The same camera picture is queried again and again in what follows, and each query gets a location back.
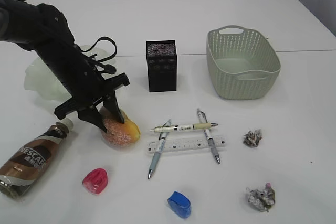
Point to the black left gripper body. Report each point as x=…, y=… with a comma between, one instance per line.
x=80, y=75

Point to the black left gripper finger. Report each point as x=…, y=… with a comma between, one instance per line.
x=91, y=115
x=111, y=104

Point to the sugared bread roll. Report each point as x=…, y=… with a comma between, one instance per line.
x=119, y=134

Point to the pink pencil sharpener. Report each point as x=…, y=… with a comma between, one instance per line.
x=96, y=181

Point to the brown Nescafe coffee bottle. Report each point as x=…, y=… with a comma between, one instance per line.
x=29, y=163

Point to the blue pencil sharpener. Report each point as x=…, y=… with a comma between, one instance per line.
x=180, y=204

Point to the paper ball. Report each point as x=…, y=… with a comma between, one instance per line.
x=261, y=199
x=252, y=138

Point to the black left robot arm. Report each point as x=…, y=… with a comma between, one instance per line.
x=44, y=29

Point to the green wavy glass plate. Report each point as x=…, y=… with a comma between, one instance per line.
x=39, y=78

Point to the left blue-grey pen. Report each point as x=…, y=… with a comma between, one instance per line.
x=157, y=154

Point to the black mesh pen holder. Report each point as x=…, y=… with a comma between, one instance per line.
x=161, y=58

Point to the right white-grey pen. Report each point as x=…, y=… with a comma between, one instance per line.
x=202, y=118

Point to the cream barrel pen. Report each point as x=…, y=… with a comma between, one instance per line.
x=169, y=127

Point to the green plastic woven basket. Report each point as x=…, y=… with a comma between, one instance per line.
x=242, y=66

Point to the clear plastic ruler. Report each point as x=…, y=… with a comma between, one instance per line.
x=179, y=144

